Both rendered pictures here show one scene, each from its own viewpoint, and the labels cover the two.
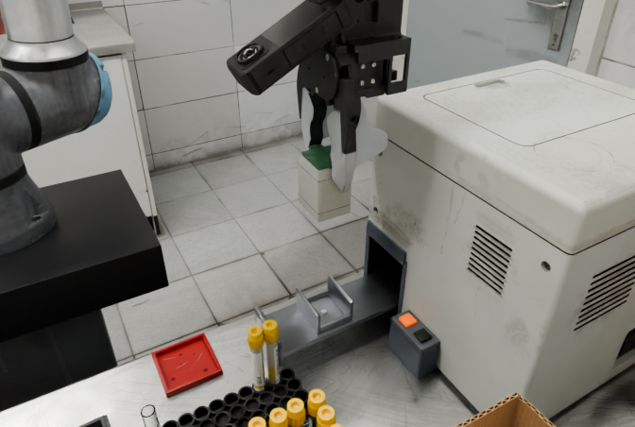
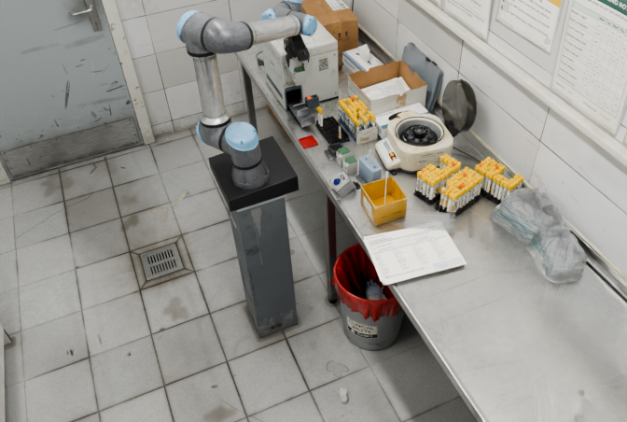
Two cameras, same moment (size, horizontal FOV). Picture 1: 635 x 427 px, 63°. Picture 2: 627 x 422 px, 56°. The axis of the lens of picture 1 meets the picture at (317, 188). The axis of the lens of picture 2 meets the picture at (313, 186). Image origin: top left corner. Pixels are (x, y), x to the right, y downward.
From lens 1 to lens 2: 2.44 m
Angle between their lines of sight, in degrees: 64
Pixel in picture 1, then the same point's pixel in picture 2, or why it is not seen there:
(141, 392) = (315, 149)
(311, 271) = (111, 240)
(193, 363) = (308, 141)
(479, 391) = (329, 93)
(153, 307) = (107, 330)
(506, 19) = (54, 30)
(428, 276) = (309, 82)
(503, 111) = not seen: hidden behind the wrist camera
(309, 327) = (306, 115)
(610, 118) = not seen: hidden behind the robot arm
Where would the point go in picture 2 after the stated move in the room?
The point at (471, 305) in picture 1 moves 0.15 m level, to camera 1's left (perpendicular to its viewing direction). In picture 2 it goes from (322, 77) to (318, 95)
